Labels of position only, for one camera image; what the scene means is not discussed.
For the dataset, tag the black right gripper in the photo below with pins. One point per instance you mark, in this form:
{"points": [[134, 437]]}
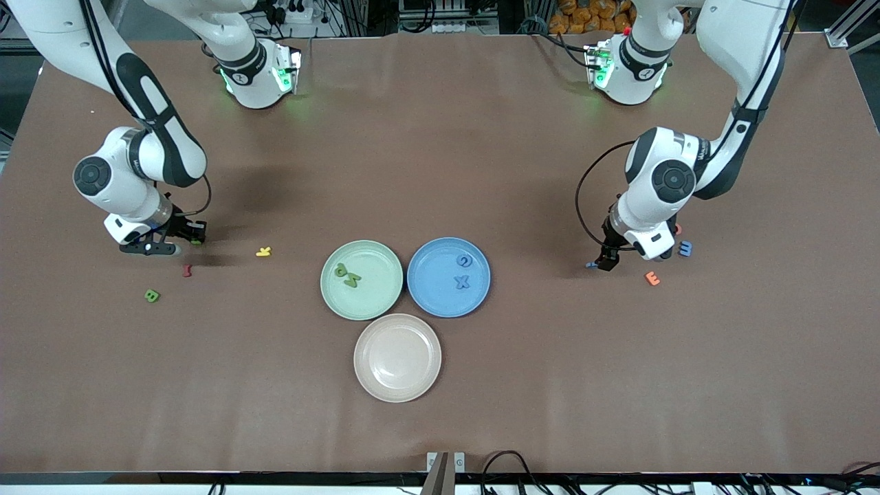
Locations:
{"points": [[179, 226]]}

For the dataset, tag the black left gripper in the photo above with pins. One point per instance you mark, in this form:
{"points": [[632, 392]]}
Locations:
{"points": [[610, 242]]}

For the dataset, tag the green foam letter B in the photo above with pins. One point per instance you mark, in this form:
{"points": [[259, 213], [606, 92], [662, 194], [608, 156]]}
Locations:
{"points": [[152, 296]]}

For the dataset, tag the blue foam letter X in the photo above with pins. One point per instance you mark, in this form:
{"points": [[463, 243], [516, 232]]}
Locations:
{"points": [[463, 282]]}

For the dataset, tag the blue foam letter G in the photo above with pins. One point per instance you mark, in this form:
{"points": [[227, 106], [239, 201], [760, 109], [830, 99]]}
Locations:
{"points": [[460, 262]]}

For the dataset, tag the green foam letter P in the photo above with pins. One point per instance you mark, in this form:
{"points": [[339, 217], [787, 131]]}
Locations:
{"points": [[340, 273]]}

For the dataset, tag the green foam letter N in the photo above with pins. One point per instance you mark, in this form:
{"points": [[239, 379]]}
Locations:
{"points": [[353, 280]]}

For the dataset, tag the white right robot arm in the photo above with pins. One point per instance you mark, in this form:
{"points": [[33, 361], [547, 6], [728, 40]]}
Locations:
{"points": [[127, 192]]}

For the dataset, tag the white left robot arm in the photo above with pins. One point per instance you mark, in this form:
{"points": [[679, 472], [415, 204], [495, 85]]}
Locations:
{"points": [[646, 206]]}

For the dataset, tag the orange foam letter E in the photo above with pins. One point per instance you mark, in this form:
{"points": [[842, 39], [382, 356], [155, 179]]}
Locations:
{"points": [[647, 278]]}

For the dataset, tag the yellow foam letter K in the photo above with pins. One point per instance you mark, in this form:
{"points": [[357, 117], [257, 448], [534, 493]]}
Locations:
{"points": [[263, 252]]}

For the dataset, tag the blue foam letter E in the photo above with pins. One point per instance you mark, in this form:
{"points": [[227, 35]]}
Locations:
{"points": [[688, 252]]}

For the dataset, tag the blue round plate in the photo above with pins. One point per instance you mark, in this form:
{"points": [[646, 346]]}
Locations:
{"points": [[433, 289]]}

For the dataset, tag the green round plate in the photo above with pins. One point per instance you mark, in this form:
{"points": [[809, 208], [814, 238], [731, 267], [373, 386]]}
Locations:
{"points": [[361, 302]]}

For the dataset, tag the white power strip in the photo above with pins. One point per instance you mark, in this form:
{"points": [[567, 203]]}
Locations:
{"points": [[450, 27], [302, 27]]}

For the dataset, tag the beige pink round plate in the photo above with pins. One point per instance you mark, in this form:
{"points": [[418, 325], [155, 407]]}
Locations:
{"points": [[397, 357]]}

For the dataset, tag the orange fruit pile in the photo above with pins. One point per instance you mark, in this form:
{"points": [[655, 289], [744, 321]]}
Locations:
{"points": [[584, 17]]}

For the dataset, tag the grey metal mounting bracket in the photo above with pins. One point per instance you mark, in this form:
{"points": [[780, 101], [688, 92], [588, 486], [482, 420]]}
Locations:
{"points": [[459, 462]]}

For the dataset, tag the brown angled post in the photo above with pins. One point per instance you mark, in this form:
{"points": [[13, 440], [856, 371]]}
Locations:
{"points": [[436, 481]]}

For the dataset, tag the aluminium frame profile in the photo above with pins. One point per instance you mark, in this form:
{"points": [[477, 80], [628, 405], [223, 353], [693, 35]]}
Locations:
{"points": [[835, 38]]}

